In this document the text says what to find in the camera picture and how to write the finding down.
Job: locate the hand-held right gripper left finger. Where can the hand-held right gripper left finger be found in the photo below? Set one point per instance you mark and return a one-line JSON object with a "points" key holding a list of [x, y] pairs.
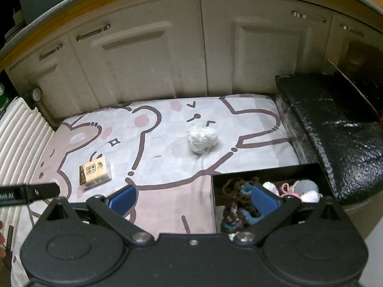
{"points": [[122, 198]]}

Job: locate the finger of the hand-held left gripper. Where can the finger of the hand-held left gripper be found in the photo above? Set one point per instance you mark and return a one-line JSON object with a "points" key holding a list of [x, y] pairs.
{"points": [[33, 192]]}

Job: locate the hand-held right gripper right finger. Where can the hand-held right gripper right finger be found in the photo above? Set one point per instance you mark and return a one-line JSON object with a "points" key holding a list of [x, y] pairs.
{"points": [[264, 200]]}

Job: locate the small tan carton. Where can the small tan carton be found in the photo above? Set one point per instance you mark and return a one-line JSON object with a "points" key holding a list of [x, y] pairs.
{"points": [[95, 170]]}

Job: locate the grey white crochet doll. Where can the grey white crochet doll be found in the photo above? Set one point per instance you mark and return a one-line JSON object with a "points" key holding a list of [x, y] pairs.
{"points": [[306, 187]]}

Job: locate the black storage box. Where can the black storage box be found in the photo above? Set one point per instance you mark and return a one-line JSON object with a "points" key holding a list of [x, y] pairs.
{"points": [[217, 197]]}

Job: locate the person's left hand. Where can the person's left hand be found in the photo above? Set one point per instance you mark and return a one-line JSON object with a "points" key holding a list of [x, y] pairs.
{"points": [[2, 240]]}

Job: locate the brown blue crochet toy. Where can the brown blue crochet toy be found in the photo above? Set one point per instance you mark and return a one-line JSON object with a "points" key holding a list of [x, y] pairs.
{"points": [[239, 203]]}

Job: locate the pink white crochet toy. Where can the pink white crochet toy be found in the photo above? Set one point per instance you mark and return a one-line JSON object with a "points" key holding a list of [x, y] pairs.
{"points": [[287, 189]]}

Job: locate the white ribbed panel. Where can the white ribbed panel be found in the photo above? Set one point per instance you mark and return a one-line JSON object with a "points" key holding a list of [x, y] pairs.
{"points": [[21, 143]]}

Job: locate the bear printed blanket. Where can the bear printed blanket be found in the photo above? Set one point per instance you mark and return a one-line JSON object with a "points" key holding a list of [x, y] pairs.
{"points": [[167, 161]]}

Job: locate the white crumpled paper ball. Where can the white crumpled paper ball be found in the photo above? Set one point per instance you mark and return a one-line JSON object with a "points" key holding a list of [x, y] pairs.
{"points": [[202, 139]]}

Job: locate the black foam cushion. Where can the black foam cushion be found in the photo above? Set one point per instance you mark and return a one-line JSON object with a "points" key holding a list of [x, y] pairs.
{"points": [[338, 143]]}

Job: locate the green object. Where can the green object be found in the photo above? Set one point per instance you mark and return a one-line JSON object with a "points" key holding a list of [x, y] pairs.
{"points": [[2, 101]]}

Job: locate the cream cabinet door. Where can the cream cabinet door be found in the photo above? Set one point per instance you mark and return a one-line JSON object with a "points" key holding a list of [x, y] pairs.
{"points": [[134, 65], [269, 59], [353, 44], [48, 77]]}

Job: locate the red printed cardboard carton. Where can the red printed cardboard carton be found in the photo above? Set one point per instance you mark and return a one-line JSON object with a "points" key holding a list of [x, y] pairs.
{"points": [[353, 86]]}

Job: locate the round grey wall fixture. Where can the round grey wall fixture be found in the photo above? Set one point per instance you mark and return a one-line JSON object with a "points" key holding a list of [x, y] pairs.
{"points": [[36, 94]]}

